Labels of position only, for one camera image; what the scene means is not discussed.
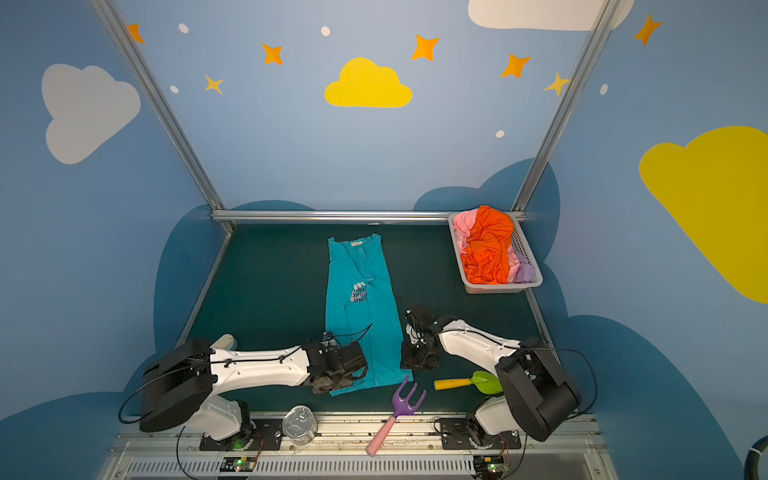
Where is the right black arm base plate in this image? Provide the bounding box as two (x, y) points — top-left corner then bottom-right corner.
(434, 418), (522, 450)

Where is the teal printed t shirt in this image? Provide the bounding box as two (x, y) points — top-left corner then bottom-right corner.
(325, 234), (412, 396)

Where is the orange t shirt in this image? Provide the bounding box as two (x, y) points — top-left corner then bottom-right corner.
(460, 205), (517, 286)

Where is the white plastic laundry basket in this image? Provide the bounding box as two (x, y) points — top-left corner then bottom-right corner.
(448, 206), (543, 294)

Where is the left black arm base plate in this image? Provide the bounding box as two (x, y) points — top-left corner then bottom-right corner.
(199, 418), (282, 452)

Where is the right aluminium frame post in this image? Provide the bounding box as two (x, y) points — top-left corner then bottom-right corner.
(511, 0), (621, 215)

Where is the silver tin can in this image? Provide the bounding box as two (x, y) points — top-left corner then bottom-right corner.
(282, 405), (318, 446)

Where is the right green circuit board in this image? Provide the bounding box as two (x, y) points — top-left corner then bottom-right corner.
(472, 456), (507, 480)

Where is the aluminium frame post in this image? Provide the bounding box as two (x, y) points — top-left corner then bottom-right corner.
(90, 0), (225, 213)
(511, 0), (621, 215)

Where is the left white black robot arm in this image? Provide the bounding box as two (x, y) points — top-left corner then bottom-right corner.
(138, 339), (368, 451)

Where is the grey white stapler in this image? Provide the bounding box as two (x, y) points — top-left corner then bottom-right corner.
(211, 334), (238, 350)

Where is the purple pink toy rake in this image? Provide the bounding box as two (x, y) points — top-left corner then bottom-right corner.
(365, 376), (427, 457)

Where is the left green circuit board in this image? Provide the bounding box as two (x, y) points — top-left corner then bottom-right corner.
(219, 457), (257, 474)

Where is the horizontal aluminium frame bar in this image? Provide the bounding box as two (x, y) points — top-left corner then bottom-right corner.
(211, 209), (528, 226)

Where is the green yellow toy trowel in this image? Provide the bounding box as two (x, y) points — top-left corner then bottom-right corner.
(433, 371), (503, 395)

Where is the lilac t shirt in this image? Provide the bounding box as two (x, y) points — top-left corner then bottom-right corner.
(513, 262), (537, 284)

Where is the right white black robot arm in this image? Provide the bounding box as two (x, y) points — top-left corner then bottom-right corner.
(401, 304), (582, 447)

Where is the green circuit board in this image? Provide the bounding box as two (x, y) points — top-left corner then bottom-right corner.
(472, 456), (507, 480)
(219, 457), (257, 474)

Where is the left aluminium frame post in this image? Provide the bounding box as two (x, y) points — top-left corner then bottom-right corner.
(90, 0), (225, 213)

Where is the front aluminium rail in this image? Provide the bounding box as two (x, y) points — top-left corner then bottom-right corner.
(98, 412), (618, 479)

